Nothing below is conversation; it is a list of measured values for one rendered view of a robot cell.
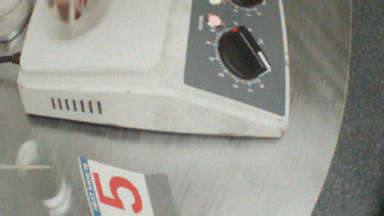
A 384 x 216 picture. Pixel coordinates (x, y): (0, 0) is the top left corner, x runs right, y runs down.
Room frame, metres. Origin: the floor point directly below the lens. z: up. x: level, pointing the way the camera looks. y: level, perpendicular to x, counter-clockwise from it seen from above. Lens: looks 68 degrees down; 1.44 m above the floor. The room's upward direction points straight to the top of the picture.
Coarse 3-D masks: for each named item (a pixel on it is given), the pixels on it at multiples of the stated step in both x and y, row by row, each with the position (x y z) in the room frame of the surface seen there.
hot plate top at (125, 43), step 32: (128, 0) 0.32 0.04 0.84; (160, 0) 0.32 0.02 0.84; (32, 32) 0.31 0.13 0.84; (96, 32) 0.30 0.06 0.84; (128, 32) 0.29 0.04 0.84; (160, 32) 0.29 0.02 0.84; (32, 64) 0.28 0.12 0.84; (64, 64) 0.28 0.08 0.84; (96, 64) 0.27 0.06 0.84; (128, 64) 0.27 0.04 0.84
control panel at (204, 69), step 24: (192, 0) 0.33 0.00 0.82; (192, 24) 0.31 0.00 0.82; (240, 24) 0.32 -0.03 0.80; (264, 24) 0.33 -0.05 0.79; (192, 48) 0.29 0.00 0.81; (216, 48) 0.29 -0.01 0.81; (264, 48) 0.31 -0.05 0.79; (192, 72) 0.27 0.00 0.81; (216, 72) 0.28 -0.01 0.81; (240, 96) 0.27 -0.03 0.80; (264, 96) 0.27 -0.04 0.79
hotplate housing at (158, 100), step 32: (160, 64) 0.28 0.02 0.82; (32, 96) 0.27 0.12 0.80; (64, 96) 0.27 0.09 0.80; (96, 96) 0.26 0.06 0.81; (128, 96) 0.26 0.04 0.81; (160, 96) 0.26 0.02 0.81; (192, 96) 0.26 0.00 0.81; (288, 96) 0.28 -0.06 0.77; (160, 128) 0.26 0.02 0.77; (192, 128) 0.26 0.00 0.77; (224, 128) 0.26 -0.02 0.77; (256, 128) 0.26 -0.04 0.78
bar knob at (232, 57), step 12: (228, 36) 0.30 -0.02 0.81; (240, 36) 0.30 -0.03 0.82; (252, 36) 0.30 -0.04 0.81; (228, 48) 0.29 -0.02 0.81; (240, 48) 0.29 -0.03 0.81; (252, 48) 0.29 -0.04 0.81; (228, 60) 0.29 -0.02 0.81; (240, 60) 0.29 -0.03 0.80; (252, 60) 0.29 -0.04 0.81; (264, 60) 0.29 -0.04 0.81; (240, 72) 0.28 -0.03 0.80; (252, 72) 0.28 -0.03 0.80; (264, 72) 0.28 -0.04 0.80
